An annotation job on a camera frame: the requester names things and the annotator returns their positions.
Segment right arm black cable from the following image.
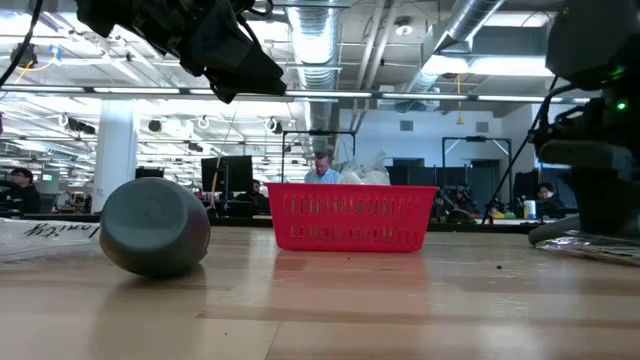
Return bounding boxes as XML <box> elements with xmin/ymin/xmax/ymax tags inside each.
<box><xmin>481</xmin><ymin>74</ymin><xmax>562</xmax><ymax>225</ymax></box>

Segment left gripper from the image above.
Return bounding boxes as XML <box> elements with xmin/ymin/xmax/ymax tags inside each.
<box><xmin>127</xmin><ymin>0</ymin><xmax>287</xmax><ymax>104</ymax></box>

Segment black metal stand frame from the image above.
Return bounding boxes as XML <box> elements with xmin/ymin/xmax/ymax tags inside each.
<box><xmin>441</xmin><ymin>134</ymin><xmax>514</xmax><ymax>201</ymax></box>
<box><xmin>281</xmin><ymin>129</ymin><xmax>357</xmax><ymax>181</ymax></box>

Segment large black monitor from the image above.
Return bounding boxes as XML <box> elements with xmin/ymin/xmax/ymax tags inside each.
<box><xmin>201</xmin><ymin>155</ymin><xmax>255</xmax><ymax>193</ymax></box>

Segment dark office partition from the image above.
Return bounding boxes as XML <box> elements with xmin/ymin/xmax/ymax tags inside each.
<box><xmin>389</xmin><ymin>158</ymin><xmax>501</xmax><ymax>202</ymax></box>

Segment black ceiling device yellow cable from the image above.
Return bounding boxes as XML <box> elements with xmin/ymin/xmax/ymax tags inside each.
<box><xmin>9</xmin><ymin>42</ymin><xmax>56</xmax><ymax>71</ymax></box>

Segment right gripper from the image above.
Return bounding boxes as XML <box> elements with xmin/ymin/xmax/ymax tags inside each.
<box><xmin>532</xmin><ymin>97</ymin><xmax>640</xmax><ymax>235</ymax></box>

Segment slanted silver ventilation duct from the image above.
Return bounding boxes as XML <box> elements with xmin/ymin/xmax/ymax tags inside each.
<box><xmin>399</xmin><ymin>0</ymin><xmax>506</xmax><ymax>96</ymax></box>

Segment clear bag with black print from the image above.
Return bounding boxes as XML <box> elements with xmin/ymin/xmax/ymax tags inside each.
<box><xmin>0</xmin><ymin>217</ymin><xmax>104</xmax><ymax>264</ymax></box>

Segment person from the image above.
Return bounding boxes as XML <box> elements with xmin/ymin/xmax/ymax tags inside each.
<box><xmin>532</xmin><ymin>182</ymin><xmax>569</xmax><ymax>219</ymax></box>
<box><xmin>303</xmin><ymin>151</ymin><xmax>342</xmax><ymax>185</ymax></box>
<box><xmin>439</xmin><ymin>184</ymin><xmax>481</xmax><ymax>219</ymax></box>
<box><xmin>0</xmin><ymin>167</ymin><xmax>44</xmax><ymax>215</ymax></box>
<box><xmin>237</xmin><ymin>178</ymin><xmax>271</xmax><ymax>211</ymax></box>

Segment plastic nail file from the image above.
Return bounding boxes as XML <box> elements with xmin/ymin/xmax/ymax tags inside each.
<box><xmin>534</xmin><ymin>234</ymin><xmax>640</xmax><ymax>267</ymax></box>

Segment white building column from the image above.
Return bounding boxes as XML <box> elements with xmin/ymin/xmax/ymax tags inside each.
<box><xmin>91</xmin><ymin>99</ymin><xmax>139</xmax><ymax>212</ymax></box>

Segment red plastic basket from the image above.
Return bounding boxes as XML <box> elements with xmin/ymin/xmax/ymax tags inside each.
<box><xmin>263</xmin><ymin>181</ymin><xmax>440</xmax><ymax>253</ymax></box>

